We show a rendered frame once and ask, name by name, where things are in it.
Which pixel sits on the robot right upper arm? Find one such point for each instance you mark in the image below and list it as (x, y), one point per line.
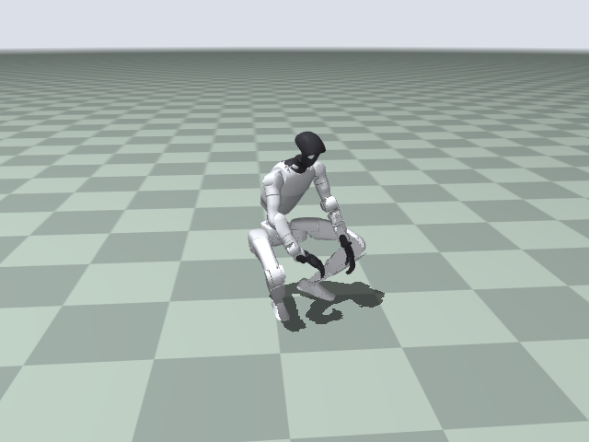
(272, 183)

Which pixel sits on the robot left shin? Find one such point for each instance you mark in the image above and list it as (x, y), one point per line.
(334, 264)

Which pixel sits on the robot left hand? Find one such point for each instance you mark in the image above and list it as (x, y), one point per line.
(349, 252)

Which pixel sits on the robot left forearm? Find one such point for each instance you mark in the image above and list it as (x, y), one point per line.
(337, 223)

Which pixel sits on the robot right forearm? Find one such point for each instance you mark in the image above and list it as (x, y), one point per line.
(286, 237)

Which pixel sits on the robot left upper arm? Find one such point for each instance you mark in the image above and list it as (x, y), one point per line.
(328, 203)

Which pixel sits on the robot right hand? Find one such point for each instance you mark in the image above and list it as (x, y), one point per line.
(313, 261)

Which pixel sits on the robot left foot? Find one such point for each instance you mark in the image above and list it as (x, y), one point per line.
(317, 291)

